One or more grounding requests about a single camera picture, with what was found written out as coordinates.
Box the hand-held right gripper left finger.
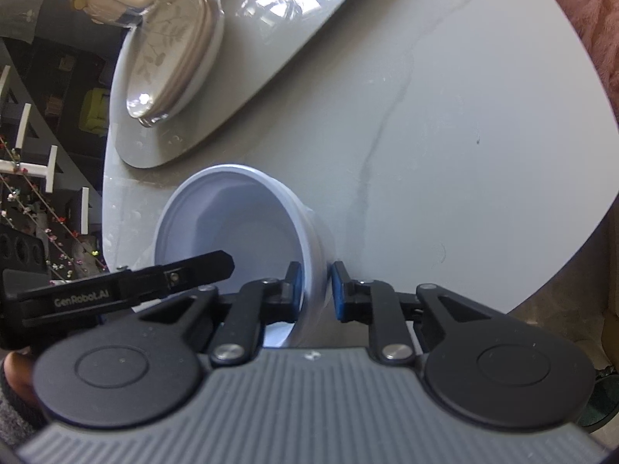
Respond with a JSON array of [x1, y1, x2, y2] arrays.
[[138, 261, 304, 368]]

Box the flower garland string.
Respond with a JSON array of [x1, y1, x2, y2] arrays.
[[0, 135, 104, 283]]

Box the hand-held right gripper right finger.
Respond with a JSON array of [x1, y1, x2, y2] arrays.
[[330, 261, 494, 365]]

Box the dark shelf with white bars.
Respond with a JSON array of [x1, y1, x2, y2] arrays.
[[0, 34, 114, 271]]

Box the small floral plate brown rim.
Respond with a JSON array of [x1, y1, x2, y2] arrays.
[[126, 0, 219, 121]]

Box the yellow-green box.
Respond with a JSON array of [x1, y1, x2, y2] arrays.
[[79, 88, 115, 132]]

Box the large floral bowl brown rim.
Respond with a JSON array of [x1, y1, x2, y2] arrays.
[[138, 0, 226, 129]]

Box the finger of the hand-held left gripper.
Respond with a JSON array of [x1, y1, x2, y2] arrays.
[[17, 250, 236, 329]]

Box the dark green round stool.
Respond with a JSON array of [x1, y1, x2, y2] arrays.
[[579, 370, 619, 433]]

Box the person's left forearm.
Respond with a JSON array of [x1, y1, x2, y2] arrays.
[[0, 350, 48, 448]]

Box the pink blanket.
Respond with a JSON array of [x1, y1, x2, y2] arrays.
[[526, 0, 619, 124]]

